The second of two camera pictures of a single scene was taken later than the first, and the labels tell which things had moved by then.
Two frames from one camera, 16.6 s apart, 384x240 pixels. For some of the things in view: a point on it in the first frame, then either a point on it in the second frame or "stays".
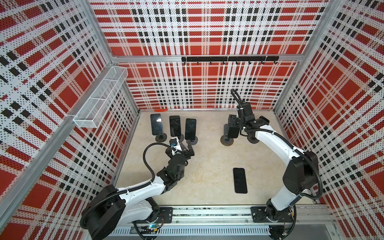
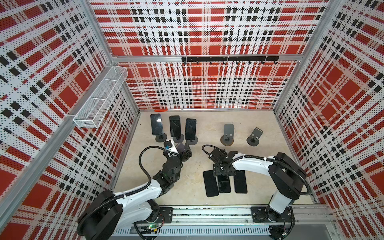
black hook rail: (230, 59) stays
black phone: (233, 132) → (224, 184)
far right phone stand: (251, 138) stays
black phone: (240, 183) stays
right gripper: (232, 119) → (216, 168)
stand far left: (161, 138) stays
